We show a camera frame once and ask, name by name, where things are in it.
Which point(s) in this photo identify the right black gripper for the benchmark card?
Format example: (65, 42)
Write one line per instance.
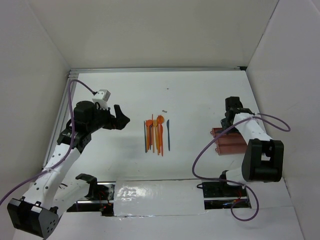
(224, 123)

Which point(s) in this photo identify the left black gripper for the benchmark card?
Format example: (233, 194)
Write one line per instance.
(120, 121)

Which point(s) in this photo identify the blue knife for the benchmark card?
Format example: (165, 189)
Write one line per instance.
(168, 135)

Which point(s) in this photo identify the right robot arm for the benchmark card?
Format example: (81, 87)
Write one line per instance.
(263, 156)

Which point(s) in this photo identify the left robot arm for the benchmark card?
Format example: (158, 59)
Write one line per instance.
(40, 209)

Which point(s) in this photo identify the orange spoon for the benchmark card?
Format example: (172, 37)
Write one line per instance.
(149, 133)

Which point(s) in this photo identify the pink top container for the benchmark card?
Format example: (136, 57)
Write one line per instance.
(216, 131)

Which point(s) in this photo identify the yellow fork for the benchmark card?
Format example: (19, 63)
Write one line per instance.
(155, 134)

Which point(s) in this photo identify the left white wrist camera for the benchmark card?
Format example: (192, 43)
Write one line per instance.
(101, 98)

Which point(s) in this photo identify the aluminium frame rail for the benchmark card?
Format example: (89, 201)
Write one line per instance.
(154, 69)

